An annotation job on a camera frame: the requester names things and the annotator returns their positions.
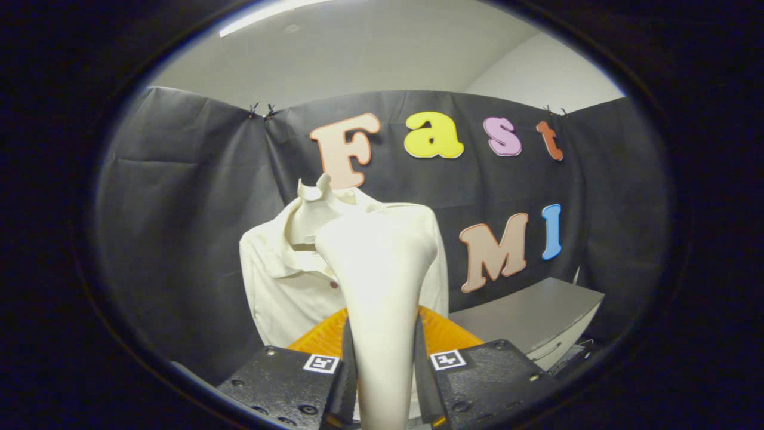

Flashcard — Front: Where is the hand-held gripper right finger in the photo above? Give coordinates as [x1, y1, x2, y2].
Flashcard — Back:
[414, 306, 562, 429]

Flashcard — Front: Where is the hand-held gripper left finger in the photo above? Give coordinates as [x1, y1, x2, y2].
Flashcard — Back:
[216, 308, 359, 429]

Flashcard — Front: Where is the cream button-up shirt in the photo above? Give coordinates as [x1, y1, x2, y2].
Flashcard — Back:
[239, 186, 449, 359]

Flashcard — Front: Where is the cream plastic clothes hanger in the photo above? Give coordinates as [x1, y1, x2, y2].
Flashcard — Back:
[286, 173, 359, 245]

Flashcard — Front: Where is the grey and white cabinet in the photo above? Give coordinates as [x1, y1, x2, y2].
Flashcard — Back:
[448, 277, 605, 374]

